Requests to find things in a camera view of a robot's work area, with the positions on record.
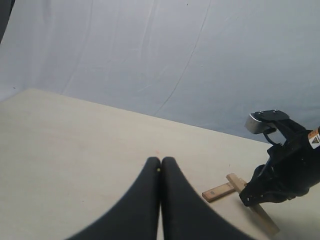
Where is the blue-grey backdrop cloth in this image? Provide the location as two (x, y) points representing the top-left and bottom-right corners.
(0, 0), (320, 141)

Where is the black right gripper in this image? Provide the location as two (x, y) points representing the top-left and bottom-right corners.
(239, 119), (320, 207)

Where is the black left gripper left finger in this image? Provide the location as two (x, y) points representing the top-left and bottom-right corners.
(69, 157), (161, 240)

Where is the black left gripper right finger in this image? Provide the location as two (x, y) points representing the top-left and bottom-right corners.
(161, 157), (251, 240)

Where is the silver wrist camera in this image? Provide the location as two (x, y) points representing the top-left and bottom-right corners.
(244, 109), (290, 135)

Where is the wooden stick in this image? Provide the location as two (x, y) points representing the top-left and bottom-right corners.
(201, 181), (236, 203)
(226, 172), (280, 236)

